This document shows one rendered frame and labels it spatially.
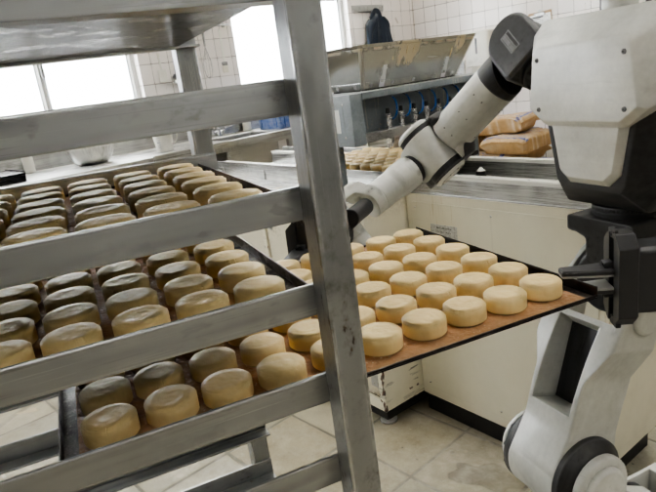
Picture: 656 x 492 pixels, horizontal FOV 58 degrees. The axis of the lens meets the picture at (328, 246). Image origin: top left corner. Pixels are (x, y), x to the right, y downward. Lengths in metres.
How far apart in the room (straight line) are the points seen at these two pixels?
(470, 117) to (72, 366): 0.93
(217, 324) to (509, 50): 0.82
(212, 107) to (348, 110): 1.38
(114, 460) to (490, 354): 1.56
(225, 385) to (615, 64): 0.68
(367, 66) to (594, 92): 1.10
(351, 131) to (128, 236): 1.42
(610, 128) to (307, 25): 0.59
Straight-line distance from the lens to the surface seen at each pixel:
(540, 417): 1.12
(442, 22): 6.79
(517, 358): 1.91
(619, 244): 0.79
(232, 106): 0.49
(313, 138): 0.48
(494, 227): 1.80
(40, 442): 1.01
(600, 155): 0.99
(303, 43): 0.48
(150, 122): 0.48
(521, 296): 0.73
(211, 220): 0.50
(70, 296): 0.67
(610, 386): 1.11
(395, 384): 2.16
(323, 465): 0.62
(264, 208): 0.51
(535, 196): 1.71
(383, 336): 0.64
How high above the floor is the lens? 1.24
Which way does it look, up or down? 16 degrees down
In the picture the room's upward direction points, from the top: 8 degrees counter-clockwise
